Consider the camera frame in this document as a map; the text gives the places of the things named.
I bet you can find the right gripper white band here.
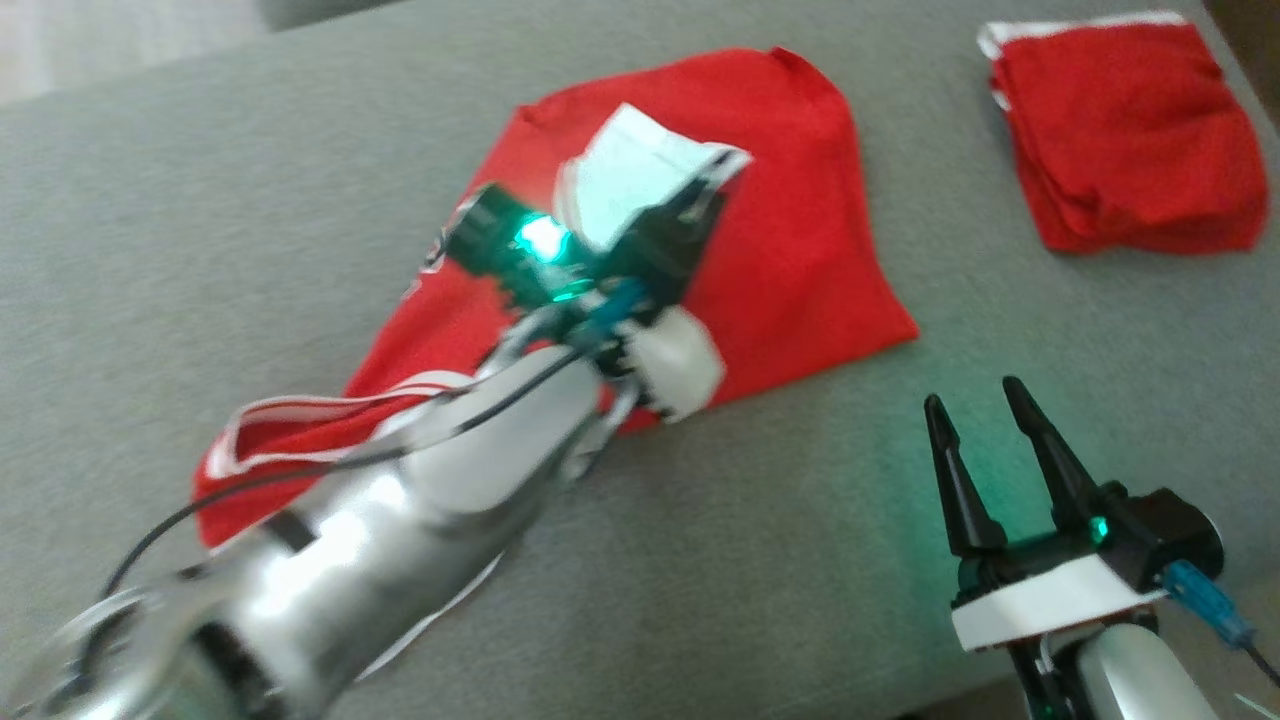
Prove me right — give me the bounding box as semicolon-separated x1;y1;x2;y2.
923;376;1167;657

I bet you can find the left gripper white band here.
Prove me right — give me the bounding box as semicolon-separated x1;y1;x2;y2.
598;170;739;423

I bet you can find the red garment with white trim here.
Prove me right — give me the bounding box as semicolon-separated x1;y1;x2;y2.
192;45;921;686

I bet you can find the folded red garment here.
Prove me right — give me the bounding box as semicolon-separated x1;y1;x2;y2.
978;10;1271;256

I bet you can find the taupe sofa backrest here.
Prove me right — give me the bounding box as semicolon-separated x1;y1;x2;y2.
1200;0;1280;111

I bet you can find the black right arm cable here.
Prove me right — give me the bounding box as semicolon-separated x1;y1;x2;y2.
1160;560;1280;691

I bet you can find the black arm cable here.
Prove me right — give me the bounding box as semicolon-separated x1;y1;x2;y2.
1160;560;1280;691
98;278;653;606

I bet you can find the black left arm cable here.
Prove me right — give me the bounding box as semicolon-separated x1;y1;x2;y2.
98;278;653;606

